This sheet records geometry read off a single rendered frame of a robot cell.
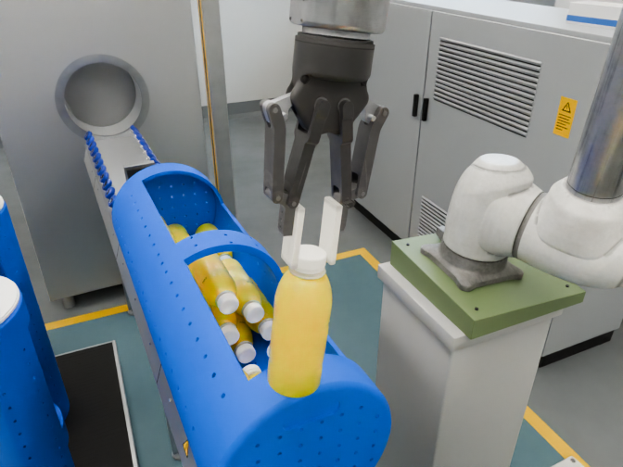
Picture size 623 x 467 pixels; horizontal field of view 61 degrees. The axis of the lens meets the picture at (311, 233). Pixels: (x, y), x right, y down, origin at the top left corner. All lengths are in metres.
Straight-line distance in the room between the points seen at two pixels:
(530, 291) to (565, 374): 1.47
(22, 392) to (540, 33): 2.07
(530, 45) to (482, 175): 1.25
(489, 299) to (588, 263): 0.22
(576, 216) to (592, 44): 1.16
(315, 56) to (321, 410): 0.46
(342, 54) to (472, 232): 0.77
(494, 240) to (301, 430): 0.63
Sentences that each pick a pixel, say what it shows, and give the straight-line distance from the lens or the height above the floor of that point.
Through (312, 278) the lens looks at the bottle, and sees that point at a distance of 0.57.
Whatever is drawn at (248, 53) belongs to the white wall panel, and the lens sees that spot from 5.97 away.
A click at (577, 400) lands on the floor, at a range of 2.64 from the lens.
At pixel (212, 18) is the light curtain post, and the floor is 1.50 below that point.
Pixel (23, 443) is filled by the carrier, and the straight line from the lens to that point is 1.49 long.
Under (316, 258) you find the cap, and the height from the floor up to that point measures 1.44.
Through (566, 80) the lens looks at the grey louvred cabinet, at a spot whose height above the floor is 1.28.
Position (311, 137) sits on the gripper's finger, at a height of 1.58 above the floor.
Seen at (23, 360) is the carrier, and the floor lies 0.91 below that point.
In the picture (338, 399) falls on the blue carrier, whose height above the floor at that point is 1.20.
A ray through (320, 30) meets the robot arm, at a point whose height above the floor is 1.67.
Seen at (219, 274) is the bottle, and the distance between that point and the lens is 1.04.
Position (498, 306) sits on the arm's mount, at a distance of 1.21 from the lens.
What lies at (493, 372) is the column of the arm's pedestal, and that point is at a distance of 1.38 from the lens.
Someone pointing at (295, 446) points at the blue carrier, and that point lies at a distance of 0.77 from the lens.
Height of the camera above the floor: 1.74
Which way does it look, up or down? 29 degrees down
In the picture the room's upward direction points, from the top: straight up
